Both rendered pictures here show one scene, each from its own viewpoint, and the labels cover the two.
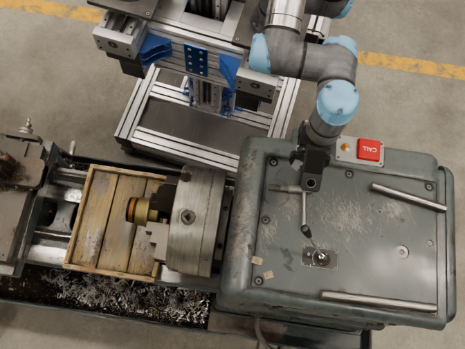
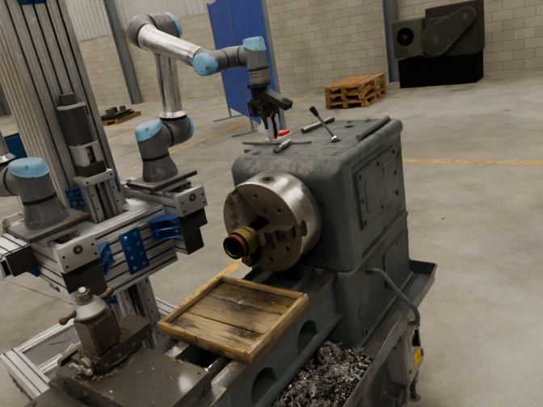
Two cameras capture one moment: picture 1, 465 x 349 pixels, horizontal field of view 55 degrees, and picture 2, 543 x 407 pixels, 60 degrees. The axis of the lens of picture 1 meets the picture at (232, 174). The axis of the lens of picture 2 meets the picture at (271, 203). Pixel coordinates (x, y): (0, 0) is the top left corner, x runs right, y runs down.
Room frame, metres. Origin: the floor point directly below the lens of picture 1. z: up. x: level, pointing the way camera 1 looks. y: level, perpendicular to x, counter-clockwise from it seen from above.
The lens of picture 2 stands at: (-0.61, 1.19, 1.67)
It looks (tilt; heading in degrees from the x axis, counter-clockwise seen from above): 20 degrees down; 309
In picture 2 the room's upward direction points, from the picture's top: 11 degrees counter-clockwise
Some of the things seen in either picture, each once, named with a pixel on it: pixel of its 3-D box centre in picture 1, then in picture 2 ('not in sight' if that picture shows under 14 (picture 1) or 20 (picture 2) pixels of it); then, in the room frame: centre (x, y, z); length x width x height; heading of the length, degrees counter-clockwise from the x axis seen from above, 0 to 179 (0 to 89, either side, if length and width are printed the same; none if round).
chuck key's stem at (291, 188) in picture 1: (290, 188); (282, 145); (0.38, -0.15, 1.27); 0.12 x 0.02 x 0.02; 95
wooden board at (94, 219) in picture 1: (122, 221); (233, 313); (0.30, 0.34, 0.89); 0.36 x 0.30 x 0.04; 0
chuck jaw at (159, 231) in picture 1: (162, 245); (279, 233); (0.21, 0.17, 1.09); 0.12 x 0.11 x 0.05; 0
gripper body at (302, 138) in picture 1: (315, 138); (262, 98); (0.45, -0.18, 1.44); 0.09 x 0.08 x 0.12; 0
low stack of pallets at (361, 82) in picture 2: not in sight; (355, 90); (3.70, -7.46, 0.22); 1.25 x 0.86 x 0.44; 93
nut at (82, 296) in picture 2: not in sight; (83, 294); (0.38, 0.72, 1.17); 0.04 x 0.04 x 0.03
